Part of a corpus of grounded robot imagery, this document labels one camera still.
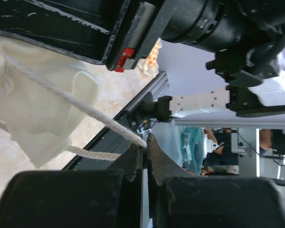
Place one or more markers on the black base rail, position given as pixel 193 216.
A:
pixel 105 141

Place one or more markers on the duck print pillow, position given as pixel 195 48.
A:
pixel 149 66

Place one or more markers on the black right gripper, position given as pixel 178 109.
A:
pixel 100 32

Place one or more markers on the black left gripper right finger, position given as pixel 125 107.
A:
pixel 178 199

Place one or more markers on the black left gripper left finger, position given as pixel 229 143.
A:
pixel 109 198

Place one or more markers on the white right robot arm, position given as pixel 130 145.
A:
pixel 245 35

